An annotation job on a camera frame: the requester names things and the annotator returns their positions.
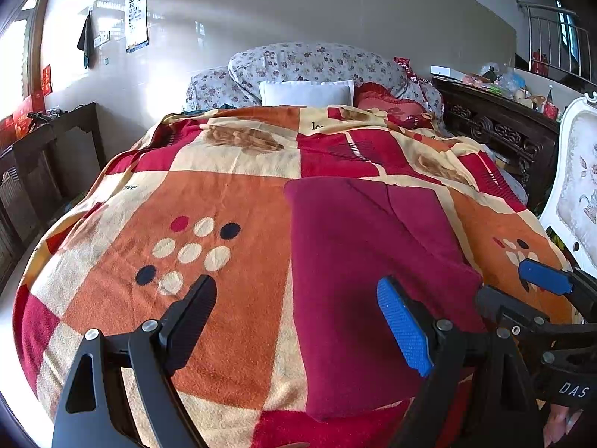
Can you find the white pillow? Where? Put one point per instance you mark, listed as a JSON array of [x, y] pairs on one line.
[[303, 93]]

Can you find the dark wooden side table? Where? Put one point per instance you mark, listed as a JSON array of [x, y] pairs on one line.
[[70, 149]]

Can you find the printed patchwork blanket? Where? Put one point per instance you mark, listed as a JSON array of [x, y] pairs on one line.
[[186, 196]]

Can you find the person's right hand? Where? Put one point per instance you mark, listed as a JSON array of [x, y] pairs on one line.
[[562, 427]]

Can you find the flat white box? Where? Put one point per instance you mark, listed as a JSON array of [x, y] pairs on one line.
[[447, 71]]

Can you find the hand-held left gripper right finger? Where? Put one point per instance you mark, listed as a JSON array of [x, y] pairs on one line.
[[403, 326]]

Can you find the eye chart wall poster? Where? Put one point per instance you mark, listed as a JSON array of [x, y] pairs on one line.
[[136, 18]]

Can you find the floral bed sheet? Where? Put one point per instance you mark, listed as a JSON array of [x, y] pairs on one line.
[[513, 182]]

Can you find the small grey floral pillow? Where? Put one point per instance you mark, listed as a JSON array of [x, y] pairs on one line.
[[210, 88]]

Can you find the pile of assorted packets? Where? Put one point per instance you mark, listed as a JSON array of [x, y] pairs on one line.
[[508, 86]]

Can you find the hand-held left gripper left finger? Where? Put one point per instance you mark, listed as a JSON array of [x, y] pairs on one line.
[[191, 322]]

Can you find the red pillow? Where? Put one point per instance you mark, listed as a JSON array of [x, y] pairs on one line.
[[382, 98]]

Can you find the dark carved wooden headboard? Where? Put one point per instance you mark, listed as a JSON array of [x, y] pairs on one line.
[[494, 121]]

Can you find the wooden window frame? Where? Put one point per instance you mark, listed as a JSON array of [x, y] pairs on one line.
[[35, 32]]

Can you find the red boxes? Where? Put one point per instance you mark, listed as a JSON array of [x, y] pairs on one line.
[[21, 119]]

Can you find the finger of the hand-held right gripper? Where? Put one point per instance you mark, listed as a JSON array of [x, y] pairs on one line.
[[543, 277], [508, 310]]

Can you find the large grey floral pillow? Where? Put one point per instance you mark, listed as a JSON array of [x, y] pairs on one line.
[[317, 60]]

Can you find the white floral upholstered chair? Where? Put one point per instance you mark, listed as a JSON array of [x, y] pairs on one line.
[[578, 177]]

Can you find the maroon knit garment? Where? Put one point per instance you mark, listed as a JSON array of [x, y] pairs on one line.
[[354, 266]]

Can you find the dark hanging cloth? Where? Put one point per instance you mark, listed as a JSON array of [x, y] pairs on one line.
[[86, 39]]

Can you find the metal stair railing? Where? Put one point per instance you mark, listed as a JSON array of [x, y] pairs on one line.
[[550, 32]]

